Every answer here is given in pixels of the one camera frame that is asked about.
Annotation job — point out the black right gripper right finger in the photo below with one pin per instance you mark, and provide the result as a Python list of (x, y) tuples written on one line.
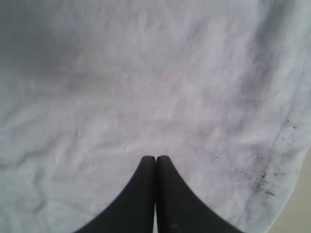
[(178, 209)]

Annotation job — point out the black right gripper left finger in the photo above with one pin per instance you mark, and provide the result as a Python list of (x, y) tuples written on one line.
[(132, 211)]

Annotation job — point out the white t-shirt red lettering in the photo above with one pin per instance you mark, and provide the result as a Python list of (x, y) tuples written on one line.
[(87, 87)]

